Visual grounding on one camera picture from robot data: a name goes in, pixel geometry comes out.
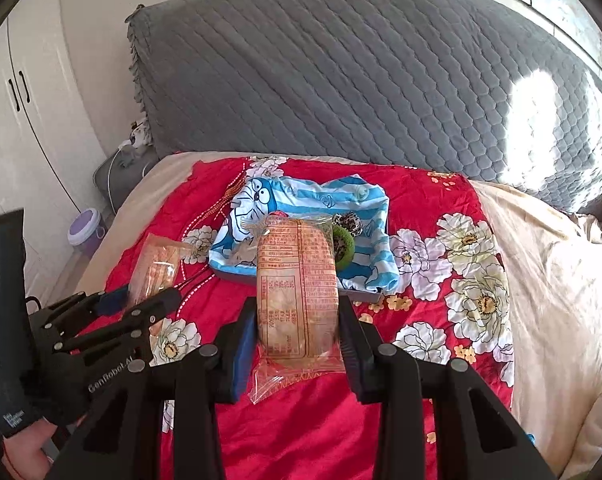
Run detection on small items on stool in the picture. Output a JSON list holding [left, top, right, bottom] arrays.
[[130, 119, 152, 150]]

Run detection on green fuzzy ring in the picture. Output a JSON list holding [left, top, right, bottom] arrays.
[[330, 224, 358, 270]]

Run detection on purple white bin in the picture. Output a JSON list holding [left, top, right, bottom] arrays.
[[68, 208, 107, 257]]

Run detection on beige mesh hair net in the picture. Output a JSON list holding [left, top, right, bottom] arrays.
[[228, 238, 259, 266]]

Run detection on white wardrobe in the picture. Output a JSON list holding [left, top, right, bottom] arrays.
[[0, 0, 107, 311]]

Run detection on grey quilted headboard cover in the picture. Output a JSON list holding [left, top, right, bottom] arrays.
[[127, 0, 602, 217]]

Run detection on blue striped Doraemon cloth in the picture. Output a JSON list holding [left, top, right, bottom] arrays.
[[209, 174, 399, 292]]

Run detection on white charging cable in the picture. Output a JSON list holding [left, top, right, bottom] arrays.
[[105, 138, 135, 212]]

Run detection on grey bedside stool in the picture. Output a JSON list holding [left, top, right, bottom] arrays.
[[92, 145, 159, 214]]

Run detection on person's left hand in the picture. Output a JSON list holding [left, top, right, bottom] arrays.
[[2, 418, 58, 480]]

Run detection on leopard print scrunchie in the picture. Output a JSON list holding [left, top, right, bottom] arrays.
[[333, 211, 363, 237]]

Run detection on red floral bedspread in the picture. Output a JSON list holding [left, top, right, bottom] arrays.
[[80, 155, 514, 479]]

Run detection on packaged biscuit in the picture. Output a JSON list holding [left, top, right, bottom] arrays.
[[249, 220, 344, 404], [127, 234, 193, 309]]

